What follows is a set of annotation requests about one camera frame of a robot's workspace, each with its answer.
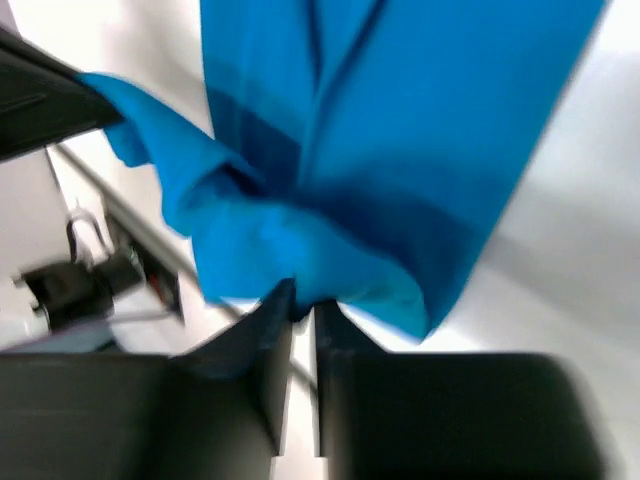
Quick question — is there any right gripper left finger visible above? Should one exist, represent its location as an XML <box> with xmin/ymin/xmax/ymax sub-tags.
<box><xmin>1</xmin><ymin>280</ymin><xmax>295</xmax><ymax>479</ymax></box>

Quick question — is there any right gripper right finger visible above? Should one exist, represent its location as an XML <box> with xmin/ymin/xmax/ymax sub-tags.
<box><xmin>314</xmin><ymin>302</ymin><xmax>607</xmax><ymax>480</ymax></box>

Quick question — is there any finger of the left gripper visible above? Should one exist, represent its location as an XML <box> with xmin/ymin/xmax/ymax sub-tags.
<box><xmin>0</xmin><ymin>28</ymin><xmax>122</xmax><ymax>160</ymax></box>

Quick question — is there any blue t shirt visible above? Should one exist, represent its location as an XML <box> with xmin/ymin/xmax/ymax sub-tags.
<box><xmin>83</xmin><ymin>1</ymin><xmax>603</xmax><ymax>339</ymax></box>

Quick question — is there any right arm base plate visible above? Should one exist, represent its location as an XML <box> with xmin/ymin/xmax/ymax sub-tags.
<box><xmin>12</xmin><ymin>212</ymin><xmax>186</xmax><ymax>334</ymax></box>

